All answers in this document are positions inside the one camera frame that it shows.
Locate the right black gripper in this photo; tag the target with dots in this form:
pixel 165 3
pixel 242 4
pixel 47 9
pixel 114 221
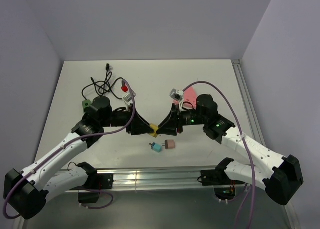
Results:
pixel 174 114

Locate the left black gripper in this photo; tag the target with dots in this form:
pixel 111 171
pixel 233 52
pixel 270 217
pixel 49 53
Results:
pixel 139 126

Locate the yellow plug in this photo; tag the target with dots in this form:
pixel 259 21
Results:
pixel 154 130

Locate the blue plug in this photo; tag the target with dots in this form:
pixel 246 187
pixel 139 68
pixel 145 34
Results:
pixel 156 147

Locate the green power strip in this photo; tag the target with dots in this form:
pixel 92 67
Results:
pixel 85 104

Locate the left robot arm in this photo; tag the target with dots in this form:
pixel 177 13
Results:
pixel 27 191

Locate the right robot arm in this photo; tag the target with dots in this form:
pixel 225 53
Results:
pixel 278 175

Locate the pink plug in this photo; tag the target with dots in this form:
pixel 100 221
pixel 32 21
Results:
pixel 169 144

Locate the pink triangular power strip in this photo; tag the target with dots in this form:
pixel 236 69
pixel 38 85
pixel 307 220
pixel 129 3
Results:
pixel 190 99

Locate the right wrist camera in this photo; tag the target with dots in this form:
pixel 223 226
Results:
pixel 177 96

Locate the aluminium front rail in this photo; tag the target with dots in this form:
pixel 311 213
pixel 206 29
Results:
pixel 155 179

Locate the aluminium rail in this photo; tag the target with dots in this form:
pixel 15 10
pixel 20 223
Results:
pixel 155 179
pixel 248 103

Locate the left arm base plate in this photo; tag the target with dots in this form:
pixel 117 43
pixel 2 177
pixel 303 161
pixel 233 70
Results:
pixel 99 181

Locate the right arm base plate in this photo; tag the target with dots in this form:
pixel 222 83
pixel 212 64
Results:
pixel 213 177

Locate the aluminium right rail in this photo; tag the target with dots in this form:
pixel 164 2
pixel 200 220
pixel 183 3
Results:
pixel 248 103

